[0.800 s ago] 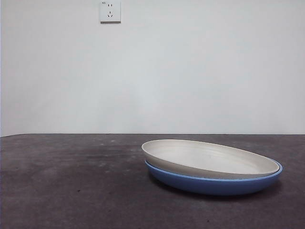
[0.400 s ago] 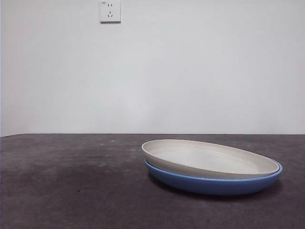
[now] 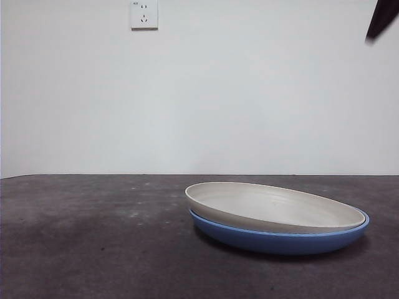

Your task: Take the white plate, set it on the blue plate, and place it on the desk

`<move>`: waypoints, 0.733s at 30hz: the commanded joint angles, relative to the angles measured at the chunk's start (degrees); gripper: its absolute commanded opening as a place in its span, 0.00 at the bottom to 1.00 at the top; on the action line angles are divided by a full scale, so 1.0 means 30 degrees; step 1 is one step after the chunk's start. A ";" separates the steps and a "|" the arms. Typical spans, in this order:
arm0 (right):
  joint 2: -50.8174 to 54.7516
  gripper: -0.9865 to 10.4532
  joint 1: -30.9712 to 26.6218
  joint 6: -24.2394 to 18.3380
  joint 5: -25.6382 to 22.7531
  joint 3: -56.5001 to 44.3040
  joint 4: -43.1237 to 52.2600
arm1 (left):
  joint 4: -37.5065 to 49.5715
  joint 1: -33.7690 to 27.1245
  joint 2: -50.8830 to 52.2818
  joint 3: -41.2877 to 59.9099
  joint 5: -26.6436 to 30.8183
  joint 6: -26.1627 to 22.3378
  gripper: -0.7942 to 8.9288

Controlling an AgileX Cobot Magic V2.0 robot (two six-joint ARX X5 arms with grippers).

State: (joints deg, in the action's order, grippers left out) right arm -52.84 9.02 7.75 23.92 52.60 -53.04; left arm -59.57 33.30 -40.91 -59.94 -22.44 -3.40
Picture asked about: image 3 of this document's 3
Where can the white wall socket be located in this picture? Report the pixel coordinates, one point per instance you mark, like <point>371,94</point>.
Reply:
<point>144,15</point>

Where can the white round plate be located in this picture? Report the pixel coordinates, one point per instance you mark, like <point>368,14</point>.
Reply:
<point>265,205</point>

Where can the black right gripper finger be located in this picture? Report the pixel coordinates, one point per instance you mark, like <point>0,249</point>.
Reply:
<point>385,15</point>

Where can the blue round plate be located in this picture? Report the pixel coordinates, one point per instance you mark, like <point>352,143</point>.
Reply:
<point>274,244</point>

